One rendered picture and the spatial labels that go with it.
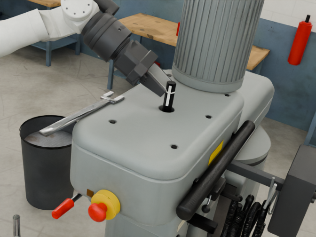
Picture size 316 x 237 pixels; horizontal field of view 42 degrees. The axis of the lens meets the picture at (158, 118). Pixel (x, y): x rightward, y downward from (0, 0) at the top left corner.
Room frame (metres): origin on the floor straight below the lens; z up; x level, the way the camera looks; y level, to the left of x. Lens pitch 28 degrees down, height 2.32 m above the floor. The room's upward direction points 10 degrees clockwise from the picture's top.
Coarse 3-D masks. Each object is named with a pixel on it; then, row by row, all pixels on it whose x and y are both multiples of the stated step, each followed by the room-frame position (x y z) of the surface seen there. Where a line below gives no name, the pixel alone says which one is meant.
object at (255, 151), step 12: (264, 132) 1.45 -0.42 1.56; (252, 144) 1.33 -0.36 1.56; (264, 144) 1.35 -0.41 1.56; (240, 156) 1.24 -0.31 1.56; (252, 156) 1.25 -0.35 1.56; (264, 156) 1.29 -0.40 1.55; (228, 180) 1.15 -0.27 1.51; (240, 180) 1.14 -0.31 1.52; (252, 180) 1.24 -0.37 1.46; (228, 192) 1.14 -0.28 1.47; (240, 192) 1.14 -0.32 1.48; (252, 192) 1.25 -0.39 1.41; (228, 204) 1.14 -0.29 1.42; (252, 204) 1.38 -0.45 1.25; (216, 216) 1.15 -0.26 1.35
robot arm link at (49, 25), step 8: (56, 8) 0.92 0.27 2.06; (32, 16) 0.84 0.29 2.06; (40, 16) 0.84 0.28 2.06; (48, 16) 0.90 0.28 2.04; (56, 16) 0.91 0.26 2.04; (32, 24) 0.83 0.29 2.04; (40, 24) 0.83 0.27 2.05; (48, 24) 0.89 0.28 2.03; (56, 24) 0.90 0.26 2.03; (64, 24) 0.91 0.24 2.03; (40, 32) 0.83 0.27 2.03; (48, 32) 0.88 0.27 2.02; (56, 32) 0.89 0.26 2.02; (64, 32) 0.90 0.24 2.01; (72, 32) 0.90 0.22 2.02; (40, 40) 0.84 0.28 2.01; (48, 40) 0.87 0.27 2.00
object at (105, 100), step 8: (104, 96) 0.85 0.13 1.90; (120, 96) 0.86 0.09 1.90; (96, 104) 0.80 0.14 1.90; (104, 104) 0.81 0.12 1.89; (80, 112) 0.75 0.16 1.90; (88, 112) 0.76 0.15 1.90; (64, 120) 0.71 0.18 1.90; (72, 120) 0.72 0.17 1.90; (48, 128) 0.67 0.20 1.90; (56, 128) 0.68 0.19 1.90
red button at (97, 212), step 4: (92, 204) 0.62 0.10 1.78; (96, 204) 0.62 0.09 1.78; (100, 204) 0.63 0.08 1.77; (104, 204) 0.63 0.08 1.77; (88, 208) 0.62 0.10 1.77; (92, 208) 0.61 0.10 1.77; (96, 208) 0.61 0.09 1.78; (100, 208) 0.61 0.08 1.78; (104, 208) 0.62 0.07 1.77; (88, 212) 0.62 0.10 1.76; (92, 212) 0.61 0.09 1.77; (96, 212) 0.61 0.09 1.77; (100, 212) 0.61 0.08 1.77; (104, 212) 0.61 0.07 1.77; (92, 216) 0.61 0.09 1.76; (96, 216) 0.60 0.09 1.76; (100, 216) 0.60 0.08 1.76; (104, 216) 0.61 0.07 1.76; (96, 220) 0.60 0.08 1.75; (100, 220) 0.60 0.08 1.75
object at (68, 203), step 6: (66, 198) 0.70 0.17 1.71; (72, 198) 0.71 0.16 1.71; (78, 198) 0.72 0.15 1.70; (60, 204) 0.68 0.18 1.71; (66, 204) 0.68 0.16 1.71; (72, 204) 0.69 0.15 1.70; (54, 210) 0.66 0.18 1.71; (60, 210) 0.66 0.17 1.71; (66, 210) 0.67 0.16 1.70; (54, 216) 0.65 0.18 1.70; (60, 216) 0.66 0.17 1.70
